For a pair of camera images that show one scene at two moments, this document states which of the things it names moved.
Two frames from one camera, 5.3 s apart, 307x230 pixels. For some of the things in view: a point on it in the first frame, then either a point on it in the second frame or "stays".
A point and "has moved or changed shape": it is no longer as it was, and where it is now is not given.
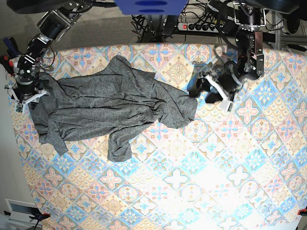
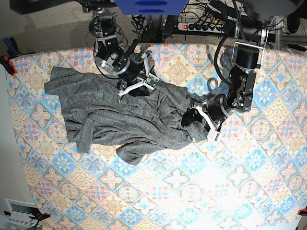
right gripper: x=226 y=79 to x=216 y=109
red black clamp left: x=13 y=51 stays
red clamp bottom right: x=302 y=212 stays
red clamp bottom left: x=40 y=216 stays
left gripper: x=24 y=89 to x=134 y=69
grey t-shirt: x=120 y=102 has moved or changed shape
